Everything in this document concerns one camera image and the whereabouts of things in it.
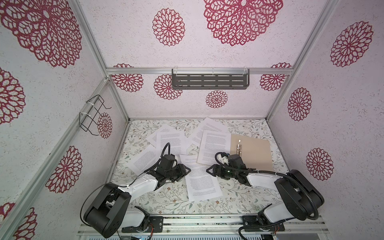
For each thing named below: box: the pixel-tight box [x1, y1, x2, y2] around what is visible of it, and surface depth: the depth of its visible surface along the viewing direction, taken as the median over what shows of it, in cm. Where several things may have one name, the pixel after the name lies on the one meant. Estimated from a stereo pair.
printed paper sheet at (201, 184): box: [179, 154, 223, 202], surface depth 89 cm
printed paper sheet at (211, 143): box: [196, 130, 232, 165], surface depth 108 cm
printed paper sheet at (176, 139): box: [156, 131, 187, 156], surface depth 110 cm
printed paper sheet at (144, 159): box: [127, 144, 161, 176], surface depth 102 cm
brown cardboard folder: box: [230, 134, 273, 170], surface depth 107 cm
